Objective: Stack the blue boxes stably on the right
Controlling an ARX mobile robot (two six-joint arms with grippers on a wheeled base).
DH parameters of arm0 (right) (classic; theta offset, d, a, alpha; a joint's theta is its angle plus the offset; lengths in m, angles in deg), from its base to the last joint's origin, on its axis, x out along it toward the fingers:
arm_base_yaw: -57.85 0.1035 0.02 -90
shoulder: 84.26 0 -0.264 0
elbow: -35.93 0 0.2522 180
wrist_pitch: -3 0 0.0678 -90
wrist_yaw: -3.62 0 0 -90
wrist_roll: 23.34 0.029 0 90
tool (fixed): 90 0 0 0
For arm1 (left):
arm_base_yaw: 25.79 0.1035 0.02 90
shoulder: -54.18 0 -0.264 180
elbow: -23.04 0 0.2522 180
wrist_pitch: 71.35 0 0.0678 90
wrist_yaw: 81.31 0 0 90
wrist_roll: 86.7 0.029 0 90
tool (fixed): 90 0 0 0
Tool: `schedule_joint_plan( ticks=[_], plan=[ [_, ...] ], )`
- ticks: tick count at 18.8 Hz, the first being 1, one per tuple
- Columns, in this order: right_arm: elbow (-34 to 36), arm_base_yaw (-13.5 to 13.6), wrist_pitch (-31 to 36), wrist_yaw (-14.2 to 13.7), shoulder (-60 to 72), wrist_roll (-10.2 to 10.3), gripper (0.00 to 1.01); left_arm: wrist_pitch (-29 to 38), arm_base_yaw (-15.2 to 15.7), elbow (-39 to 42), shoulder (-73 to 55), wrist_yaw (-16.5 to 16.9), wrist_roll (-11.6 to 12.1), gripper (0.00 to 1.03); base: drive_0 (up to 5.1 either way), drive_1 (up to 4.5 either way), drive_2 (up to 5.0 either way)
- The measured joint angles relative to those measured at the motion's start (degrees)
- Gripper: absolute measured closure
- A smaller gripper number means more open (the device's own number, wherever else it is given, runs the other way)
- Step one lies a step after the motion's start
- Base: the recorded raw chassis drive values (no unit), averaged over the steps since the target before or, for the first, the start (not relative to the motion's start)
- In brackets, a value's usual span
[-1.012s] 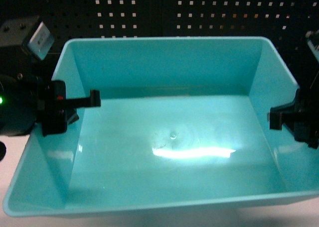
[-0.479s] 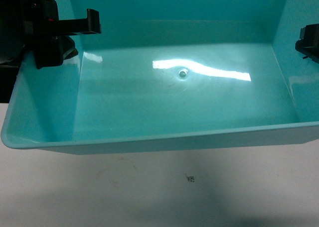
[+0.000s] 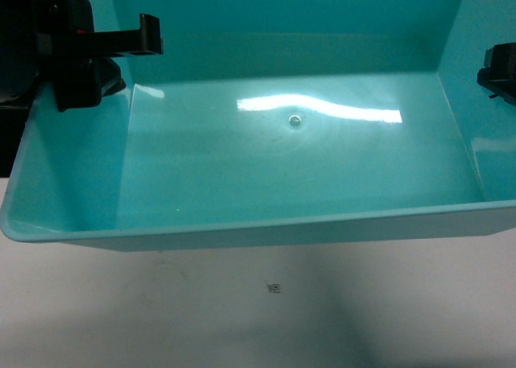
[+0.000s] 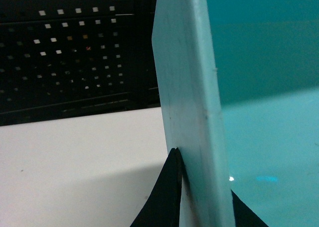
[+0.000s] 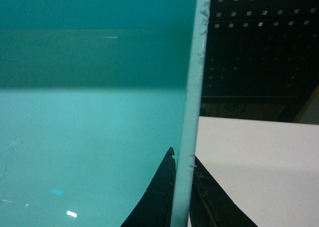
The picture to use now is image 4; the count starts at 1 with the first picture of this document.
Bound teal plastic bin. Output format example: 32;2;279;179
152;0;319;227

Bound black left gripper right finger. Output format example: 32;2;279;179
231;191;268;227

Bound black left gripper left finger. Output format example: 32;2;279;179
131;148;182;227

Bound black perforated metal panel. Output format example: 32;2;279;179
0;0;160;126

